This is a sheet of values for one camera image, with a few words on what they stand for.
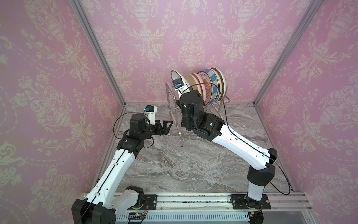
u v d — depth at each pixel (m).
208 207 0.73
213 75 0.73
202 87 0.69
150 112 0.65
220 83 0.72
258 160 0.43
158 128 0.65
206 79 0.77
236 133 0.45
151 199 0.75
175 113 0.46
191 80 0.71
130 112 1.14
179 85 0.49
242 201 0.74
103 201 0.39
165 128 0.66
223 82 0.72
